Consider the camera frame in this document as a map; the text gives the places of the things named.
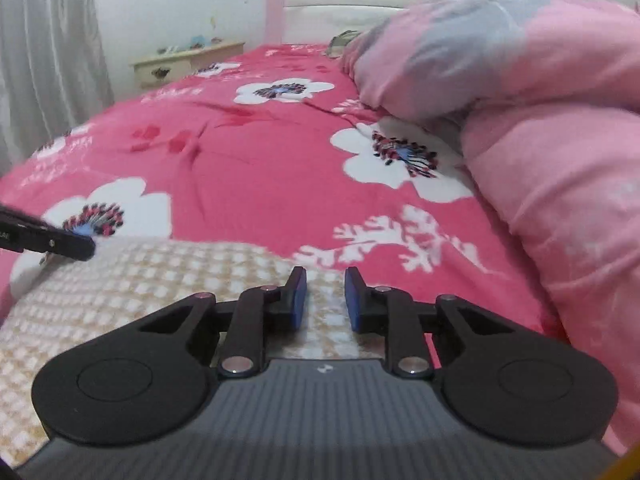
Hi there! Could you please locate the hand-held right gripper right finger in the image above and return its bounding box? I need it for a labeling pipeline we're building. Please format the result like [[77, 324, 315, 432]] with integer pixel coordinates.
[[344, 266, 516, 380]]

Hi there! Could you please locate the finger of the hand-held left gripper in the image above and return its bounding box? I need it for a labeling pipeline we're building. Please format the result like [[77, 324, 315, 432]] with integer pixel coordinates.
[[0, 203, 96, 262]]

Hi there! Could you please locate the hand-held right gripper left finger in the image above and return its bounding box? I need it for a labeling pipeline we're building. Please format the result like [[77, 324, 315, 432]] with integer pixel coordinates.
[[139, 266, 308, 378]]

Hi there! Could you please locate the beige white houndstooth cardigan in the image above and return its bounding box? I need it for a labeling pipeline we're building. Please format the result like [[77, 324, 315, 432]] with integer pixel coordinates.
[[0, 237, 391, 466]]

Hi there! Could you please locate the pink floral bed sheet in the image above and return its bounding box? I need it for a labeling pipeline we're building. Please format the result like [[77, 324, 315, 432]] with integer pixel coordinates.
[[0, 42, 566, 361]]

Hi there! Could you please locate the grey sheer curtain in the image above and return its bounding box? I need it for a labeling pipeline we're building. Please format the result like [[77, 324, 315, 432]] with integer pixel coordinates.
[[0, 0, 116, 172]]

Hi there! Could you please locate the cream nightstand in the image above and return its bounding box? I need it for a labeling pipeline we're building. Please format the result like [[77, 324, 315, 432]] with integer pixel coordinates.
[[129, 41, 246, 92]]

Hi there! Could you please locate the light pink quilt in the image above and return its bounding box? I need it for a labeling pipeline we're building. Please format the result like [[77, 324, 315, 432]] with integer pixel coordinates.
[[340, 0, 640, 456]]

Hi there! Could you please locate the grey green cloth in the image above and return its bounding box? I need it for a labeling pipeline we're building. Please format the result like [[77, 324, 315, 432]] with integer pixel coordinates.
[[325, 30, 364, 59]]

